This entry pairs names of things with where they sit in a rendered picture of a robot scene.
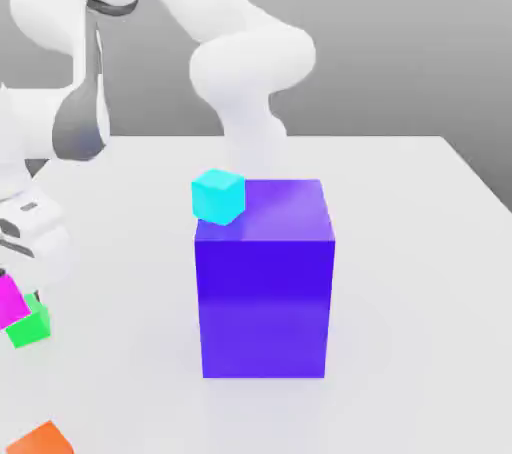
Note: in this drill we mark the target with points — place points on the small cyan cube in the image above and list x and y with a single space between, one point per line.
218 198

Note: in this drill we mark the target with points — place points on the small orange cube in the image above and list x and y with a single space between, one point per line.
42 442

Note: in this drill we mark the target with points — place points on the small green cube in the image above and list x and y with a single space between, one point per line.
30 328

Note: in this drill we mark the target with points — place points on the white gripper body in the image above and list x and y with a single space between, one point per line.
48 250

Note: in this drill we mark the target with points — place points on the small magenta cube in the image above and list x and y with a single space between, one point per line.
10 304

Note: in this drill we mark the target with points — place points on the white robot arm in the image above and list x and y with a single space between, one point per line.
248 62

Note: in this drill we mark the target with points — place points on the large purple box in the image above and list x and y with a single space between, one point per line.
264 302

